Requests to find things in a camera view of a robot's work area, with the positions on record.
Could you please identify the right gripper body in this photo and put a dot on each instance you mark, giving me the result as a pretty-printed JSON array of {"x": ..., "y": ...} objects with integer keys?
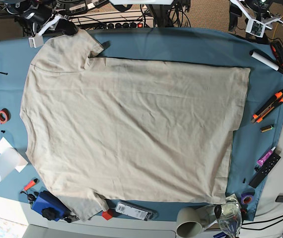
[{"x": 63, "y": 25}]

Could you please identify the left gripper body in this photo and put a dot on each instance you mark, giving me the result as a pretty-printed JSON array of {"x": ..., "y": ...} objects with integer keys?
[{"x": 234, "y": 14}]

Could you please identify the beige T-shirt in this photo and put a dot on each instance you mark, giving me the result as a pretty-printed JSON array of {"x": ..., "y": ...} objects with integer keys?
[{"x": 107, "y": 128}]

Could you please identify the white paper roll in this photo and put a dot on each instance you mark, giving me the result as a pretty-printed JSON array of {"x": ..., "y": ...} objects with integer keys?
[{"x": 264, "y": 60}]

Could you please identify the black power strip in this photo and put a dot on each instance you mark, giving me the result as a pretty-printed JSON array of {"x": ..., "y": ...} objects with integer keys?
[{"x": 124, "y": 25}]

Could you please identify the orange black pliers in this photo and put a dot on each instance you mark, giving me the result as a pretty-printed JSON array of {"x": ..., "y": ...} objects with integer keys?
[{"x": 277, "y": 49}]

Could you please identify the orange black utility knife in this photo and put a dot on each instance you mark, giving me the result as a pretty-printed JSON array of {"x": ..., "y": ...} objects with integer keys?
[{"x": 274, "y": 102}]

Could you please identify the red tape roll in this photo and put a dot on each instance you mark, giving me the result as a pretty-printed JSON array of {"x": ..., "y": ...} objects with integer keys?
[{"x": 4, "y": 116}]

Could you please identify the small battery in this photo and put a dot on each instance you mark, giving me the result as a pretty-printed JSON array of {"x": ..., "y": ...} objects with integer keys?
[{"x": 267, "y": 128}]

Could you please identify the white paper card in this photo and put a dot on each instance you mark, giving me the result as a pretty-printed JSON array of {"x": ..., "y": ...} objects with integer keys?
[{"x": 4, "y": 145}]

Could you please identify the translucent plastic cup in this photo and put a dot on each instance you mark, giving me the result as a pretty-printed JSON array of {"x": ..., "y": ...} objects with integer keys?
[{"x": 9, "y": 160}]

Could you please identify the purple glue tube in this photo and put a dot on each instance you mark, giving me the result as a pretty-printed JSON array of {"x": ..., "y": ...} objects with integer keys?
[{"x": 262, "y": 160}]

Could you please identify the black remote control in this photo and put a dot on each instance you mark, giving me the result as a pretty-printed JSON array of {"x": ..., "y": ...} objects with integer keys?
[{"x": 265, "y": 169}]

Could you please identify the blue table cloth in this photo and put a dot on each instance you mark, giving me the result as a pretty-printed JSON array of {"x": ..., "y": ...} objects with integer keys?
[{"x": 192, "y": 45}]

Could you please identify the orange marker pen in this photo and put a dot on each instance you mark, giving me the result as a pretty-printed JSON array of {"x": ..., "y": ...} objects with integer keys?
[{"x": 29, "y": 185}]

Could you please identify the blue box with knob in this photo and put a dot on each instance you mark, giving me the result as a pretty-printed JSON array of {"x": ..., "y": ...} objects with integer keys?
[{"x": 50, "y": 207}]

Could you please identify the purple tape roll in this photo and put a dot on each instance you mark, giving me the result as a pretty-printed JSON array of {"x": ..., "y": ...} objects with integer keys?
[{"x": 247, "y": 197}]

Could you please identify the red cube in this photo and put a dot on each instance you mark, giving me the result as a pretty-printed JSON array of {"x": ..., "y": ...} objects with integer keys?
[{"x": 107, "y": 215}]

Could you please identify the clear wine glass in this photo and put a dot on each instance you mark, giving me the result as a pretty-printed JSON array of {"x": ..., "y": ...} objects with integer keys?
[{"x": 229, "y": 217}]

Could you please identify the clear plastic packaged item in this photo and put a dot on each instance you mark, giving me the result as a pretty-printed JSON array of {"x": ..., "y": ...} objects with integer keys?
[{"x": 135, "y": 211}]

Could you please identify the beige ceramic mug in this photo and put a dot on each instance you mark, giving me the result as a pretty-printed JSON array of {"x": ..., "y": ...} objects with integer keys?
[{"x": 190, "y": 222}]

